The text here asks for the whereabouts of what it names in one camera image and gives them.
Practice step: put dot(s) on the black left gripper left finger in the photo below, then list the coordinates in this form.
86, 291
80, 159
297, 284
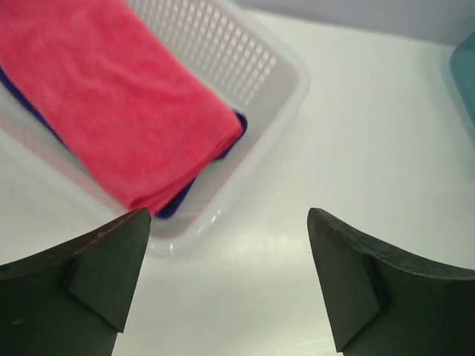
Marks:
74, 298

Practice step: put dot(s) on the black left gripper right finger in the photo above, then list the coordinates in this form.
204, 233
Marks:
383, 300

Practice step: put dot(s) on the pink towel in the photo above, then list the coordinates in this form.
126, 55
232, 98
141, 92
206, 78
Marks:
139, 122

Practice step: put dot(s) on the teal translucent plastic tub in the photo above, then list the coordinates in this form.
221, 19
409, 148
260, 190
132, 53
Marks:
462, 70

